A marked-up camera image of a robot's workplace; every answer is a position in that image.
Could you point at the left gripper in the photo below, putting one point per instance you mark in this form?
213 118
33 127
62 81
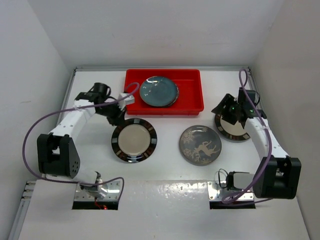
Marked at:
118 118

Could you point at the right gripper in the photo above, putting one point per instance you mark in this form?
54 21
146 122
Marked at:
228 100

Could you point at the striped rim plate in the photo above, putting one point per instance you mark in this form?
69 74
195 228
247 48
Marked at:
233 132
134 141

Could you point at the large teal plate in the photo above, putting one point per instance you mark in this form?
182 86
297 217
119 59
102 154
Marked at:
157 91

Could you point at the small teal plate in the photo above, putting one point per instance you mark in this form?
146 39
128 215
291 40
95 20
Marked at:
175 98

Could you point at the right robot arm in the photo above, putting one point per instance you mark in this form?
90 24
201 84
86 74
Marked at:
277 176

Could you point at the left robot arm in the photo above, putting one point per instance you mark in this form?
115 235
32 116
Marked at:
56 150

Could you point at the red plastic bin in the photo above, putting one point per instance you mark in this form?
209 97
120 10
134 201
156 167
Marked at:
190 101

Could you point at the grey reindeer plate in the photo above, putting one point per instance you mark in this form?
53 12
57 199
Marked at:
200 145

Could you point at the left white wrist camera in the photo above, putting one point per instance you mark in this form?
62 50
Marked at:
125 99

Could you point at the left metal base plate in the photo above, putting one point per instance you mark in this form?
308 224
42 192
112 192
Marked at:
106 192

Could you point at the metal base plate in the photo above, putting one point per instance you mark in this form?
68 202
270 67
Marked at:
106 192
217 192

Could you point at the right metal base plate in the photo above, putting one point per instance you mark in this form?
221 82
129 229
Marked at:
217 192

